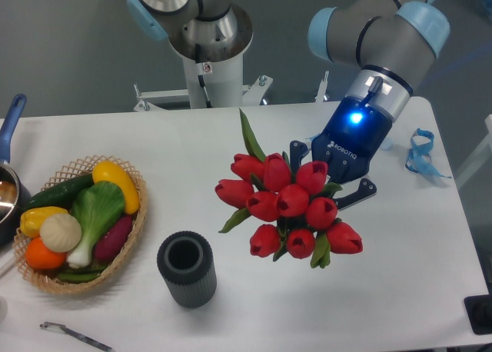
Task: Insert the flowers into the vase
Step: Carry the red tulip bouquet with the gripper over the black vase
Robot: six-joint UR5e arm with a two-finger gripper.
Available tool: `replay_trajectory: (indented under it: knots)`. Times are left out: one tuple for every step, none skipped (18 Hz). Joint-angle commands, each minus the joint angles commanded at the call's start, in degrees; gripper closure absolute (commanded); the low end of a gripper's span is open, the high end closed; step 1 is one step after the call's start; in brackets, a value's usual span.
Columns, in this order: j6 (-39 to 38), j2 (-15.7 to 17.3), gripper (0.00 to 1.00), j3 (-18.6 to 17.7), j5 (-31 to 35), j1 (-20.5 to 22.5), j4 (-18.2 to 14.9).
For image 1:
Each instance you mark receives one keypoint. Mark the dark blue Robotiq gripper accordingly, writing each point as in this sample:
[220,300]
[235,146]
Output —
[347,144]

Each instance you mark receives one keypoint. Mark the red tulip bouquet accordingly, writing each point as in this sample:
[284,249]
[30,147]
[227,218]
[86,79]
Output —
[296,205]

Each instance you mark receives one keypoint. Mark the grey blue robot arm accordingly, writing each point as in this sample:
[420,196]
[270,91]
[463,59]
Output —
[393,42]

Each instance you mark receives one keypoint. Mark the dark grey ribbed vase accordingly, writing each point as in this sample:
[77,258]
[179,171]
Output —
[185,261]

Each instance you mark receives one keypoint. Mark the small translucent cap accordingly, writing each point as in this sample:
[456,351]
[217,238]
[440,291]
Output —
[387,144]

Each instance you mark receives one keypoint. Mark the blue ribbon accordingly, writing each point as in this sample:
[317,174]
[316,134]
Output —
[419,159]

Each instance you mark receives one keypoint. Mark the black device at edge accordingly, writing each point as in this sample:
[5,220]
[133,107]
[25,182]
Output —
[479,313]

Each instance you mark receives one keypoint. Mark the yellow squash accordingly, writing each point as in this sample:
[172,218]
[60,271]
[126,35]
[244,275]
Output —
[116,174]

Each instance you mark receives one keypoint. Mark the purple sweet potato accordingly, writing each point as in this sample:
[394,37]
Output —
[110,245]

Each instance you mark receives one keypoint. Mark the green bok choy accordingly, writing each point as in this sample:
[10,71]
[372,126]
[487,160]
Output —
[96,209]

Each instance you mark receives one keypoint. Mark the green cucumber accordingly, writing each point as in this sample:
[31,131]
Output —
[61,194]

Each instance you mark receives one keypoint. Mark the green pea pods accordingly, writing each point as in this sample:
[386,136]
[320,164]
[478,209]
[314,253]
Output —
[79,275]

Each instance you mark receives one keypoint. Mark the woven wicker basket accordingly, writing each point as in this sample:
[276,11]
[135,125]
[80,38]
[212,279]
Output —
[45,281]

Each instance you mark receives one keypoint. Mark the yellow bell pepper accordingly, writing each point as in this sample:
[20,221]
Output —
[32,219]

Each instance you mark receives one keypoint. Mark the orange fruit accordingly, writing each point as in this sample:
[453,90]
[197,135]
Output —
[39,257]

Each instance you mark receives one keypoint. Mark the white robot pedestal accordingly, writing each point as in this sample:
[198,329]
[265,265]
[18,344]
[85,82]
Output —
[209,85]

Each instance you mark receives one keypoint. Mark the blue handled saucepan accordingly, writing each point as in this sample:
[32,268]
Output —
[14,195]

